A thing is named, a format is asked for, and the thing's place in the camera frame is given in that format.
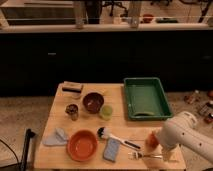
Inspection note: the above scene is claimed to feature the green plastic tray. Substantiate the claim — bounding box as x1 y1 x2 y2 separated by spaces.
124 77 173 121

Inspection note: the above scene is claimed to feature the dark metal cup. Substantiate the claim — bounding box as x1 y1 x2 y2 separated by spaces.
65 104 78 121

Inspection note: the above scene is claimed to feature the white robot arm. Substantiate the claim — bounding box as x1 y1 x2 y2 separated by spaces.
155 111 213 164

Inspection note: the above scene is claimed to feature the dish brush white handle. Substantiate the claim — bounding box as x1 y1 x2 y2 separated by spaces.
97 127 141 150

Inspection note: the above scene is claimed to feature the blue sponge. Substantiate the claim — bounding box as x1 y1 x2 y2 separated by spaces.
103 138 120 162

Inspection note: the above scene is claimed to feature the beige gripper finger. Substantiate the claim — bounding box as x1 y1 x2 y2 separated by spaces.
162 148 174 162

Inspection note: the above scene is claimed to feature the dark red bowl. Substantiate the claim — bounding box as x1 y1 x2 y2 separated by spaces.
83 92 104 114

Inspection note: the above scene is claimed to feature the red apple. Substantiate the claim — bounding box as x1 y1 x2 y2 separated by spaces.
146 133 159 148

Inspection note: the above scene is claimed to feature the silver fork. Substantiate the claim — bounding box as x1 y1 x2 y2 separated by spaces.
128 152 163 160

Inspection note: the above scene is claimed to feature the wooden block with black strip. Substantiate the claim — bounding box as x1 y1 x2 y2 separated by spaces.
62 81 83 93

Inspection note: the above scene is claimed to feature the light green plastic cup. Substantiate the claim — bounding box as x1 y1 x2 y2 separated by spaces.
99 105 113 121

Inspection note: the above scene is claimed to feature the black stand post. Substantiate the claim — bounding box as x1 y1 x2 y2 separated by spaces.
20 129 36 171

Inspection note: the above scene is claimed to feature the orange bowl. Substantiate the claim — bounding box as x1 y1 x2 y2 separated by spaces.
67 130 98 162

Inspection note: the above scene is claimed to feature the grey folded cloth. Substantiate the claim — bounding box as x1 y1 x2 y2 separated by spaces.
42 128 68 146

